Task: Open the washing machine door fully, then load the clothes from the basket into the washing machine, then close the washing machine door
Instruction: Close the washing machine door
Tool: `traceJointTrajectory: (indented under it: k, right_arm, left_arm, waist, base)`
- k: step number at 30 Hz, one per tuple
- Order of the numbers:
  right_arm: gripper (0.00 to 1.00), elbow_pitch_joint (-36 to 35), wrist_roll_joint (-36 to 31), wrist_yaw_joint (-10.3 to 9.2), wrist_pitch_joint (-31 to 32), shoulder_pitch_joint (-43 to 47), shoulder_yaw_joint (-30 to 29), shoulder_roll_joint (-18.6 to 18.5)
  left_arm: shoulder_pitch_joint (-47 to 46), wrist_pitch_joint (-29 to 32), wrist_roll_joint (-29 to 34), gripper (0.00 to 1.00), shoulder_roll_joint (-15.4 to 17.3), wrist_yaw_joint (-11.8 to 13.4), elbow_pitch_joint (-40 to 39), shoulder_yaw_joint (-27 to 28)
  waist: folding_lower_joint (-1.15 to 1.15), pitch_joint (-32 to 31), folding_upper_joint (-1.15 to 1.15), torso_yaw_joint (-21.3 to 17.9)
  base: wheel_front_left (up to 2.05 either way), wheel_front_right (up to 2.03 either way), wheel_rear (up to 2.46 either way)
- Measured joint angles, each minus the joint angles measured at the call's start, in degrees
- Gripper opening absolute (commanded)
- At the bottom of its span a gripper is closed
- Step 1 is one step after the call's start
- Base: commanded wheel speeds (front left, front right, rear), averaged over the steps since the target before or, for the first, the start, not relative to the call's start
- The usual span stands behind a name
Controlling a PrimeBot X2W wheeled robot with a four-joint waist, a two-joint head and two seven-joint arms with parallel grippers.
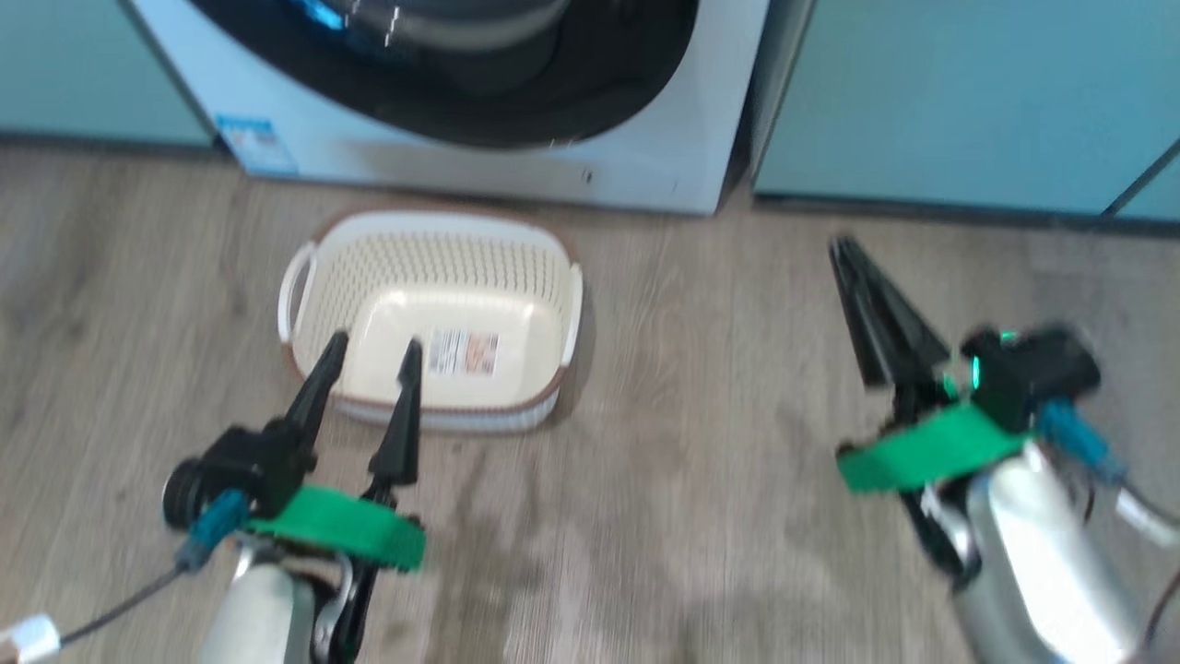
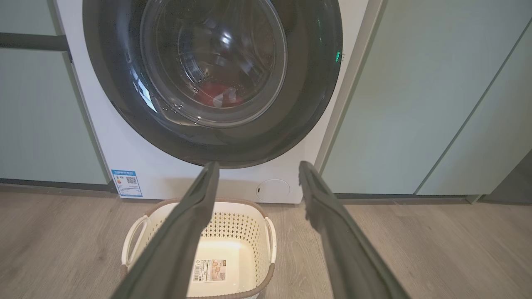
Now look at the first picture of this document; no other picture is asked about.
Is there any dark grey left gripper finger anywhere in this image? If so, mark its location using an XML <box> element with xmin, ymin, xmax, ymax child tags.
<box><xmin>281</xmin><ymin>332</ymin><xmax>351</xmax><ymax>453</ymax></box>
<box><xmin>369</xmin><ymin>338</ymin><xmax>425</xmax><ymax>490</ymax></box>

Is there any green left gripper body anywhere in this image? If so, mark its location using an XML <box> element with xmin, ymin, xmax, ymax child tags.
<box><xmin>244</xmin><ymin>486</ymin><xmax>427</xmax><ymax>664</ymax></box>

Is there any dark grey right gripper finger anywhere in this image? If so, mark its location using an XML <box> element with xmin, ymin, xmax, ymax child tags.
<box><xmin>828</xmin><ymin>235</ymin><xmax>900</xmax><ymax>388</ymax></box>
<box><xmin>844</xmin><ymin>240</ymin><xmax>950</xmax><ymax>384</ymax></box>

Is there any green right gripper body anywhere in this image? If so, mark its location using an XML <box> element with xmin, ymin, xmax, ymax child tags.
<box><xmin>836</xmin><ymin>403</ymin><xmax>1029</xmax><ymax>587</ymax></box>

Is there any washing machine glass door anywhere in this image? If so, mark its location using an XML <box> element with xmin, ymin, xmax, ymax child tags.
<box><xmin>189</xmin><ymin>0</ymin><xmax>702</xmax><ymax>150</ymax></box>

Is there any white front-load washing machine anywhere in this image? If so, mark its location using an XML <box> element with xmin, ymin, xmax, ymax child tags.
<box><xmin>129</xmin><ymin>0</ymin><xmax>771</xmax><ymax>216</ymax></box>

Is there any grey-blue cabinet panel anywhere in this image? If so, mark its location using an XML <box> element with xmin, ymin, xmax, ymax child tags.
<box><xmin>0</xmin><ymin>0</ymin><xmax>218</xmax><ymax>148</ymax></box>

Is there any printed basket label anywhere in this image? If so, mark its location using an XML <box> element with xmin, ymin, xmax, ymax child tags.
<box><xmin>427</xmin><ymin>329</ymin><xmax>501</xmax><ymax>377</ymax></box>

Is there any cream perforated laundry basket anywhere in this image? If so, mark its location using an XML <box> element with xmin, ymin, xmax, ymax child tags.
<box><xmin>277</xmin><ymin>209</ymin><xmax>584</xmax><ymax>434</ymax></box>

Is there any light teal cabinet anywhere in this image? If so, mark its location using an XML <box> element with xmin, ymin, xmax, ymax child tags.
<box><xmin>751</xmin><ymin>0</ymin><xmax>1180</xmax><ymax>218</ymax></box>

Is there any blue energy label sticker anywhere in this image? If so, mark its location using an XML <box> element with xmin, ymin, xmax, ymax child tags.
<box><xmin>217</xmin><ymin>115</ymin><xmax>301</xmax><ymax>178</ymax></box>

